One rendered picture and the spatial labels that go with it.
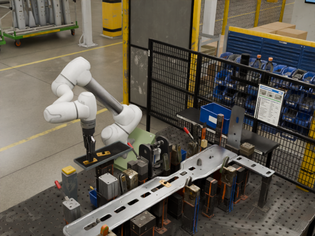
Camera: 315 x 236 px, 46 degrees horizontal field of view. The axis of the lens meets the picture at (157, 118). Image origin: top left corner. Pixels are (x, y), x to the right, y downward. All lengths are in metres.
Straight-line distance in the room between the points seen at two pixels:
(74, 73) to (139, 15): 2.68
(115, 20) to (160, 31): 5.24
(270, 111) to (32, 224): 1.89
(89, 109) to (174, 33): 2.84
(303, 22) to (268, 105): 6.28
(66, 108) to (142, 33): 3.23
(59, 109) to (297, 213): 1.79
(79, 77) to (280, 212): 1.70
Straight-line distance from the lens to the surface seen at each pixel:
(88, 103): 2.09
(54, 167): 4.44
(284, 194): 3.02
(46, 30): 9.88
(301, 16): 9.12
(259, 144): 2.92
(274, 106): 2.93
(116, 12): 10.06
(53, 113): 2.06
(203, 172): 2.54
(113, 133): 2.86
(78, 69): 2.61
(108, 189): 2.23
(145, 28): 5.10
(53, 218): 2.65
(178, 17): 4.69
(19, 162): 4.64
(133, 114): 2.89
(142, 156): 2.49
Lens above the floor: 2.41
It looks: 26 degrees down
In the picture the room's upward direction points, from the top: 2 degrees clockwise
